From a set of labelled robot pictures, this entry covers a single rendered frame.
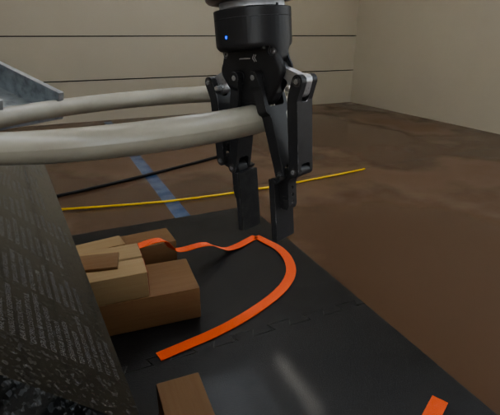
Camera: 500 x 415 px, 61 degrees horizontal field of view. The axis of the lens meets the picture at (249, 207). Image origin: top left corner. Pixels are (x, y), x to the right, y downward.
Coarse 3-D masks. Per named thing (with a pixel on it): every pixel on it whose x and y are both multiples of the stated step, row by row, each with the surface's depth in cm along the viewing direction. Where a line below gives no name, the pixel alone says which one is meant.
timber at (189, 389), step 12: (168, 384) 116; (180, 384) 116; (192, 384) 116; (168, 396) 112; (180, 396) 112; (192, 396) 112; (204, 396) 112; (168, 408) 108; (180, 408) 108; (192, 408) 108; (204, 408) 108
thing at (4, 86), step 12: (0, 72) 78; (12, 72) 76; (24, 72) 76; (0, 84) 79; (12, 84) 77; (24, 84) 76; (36, 84) 74; (0, 96) 76; (12, 96) 77; (24, 96) 77; (36, 96) 75; (48, 96) 74; (60, 96) 73; (0, 108) 65; (48, 120) 73
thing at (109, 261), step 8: (80, 256) 157; (88, 256) 157; (96, 256) 157; (104, 256) 157; (112, 256) 157; (88, 264) 151; (96, 264) 151; (104, 264) 151; (112, 264) 151; (88, 272) 149
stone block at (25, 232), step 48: (0, 192) 82; (48, 192) 104; (0, 240) 65; (48, 240) 78; (0, 288) 54; (48, 288) 63; (0, 336) 46; (48, 336) 52; (96, 336) 61; (0, 384) 41; (48, 384) 45; (96, 384) 51
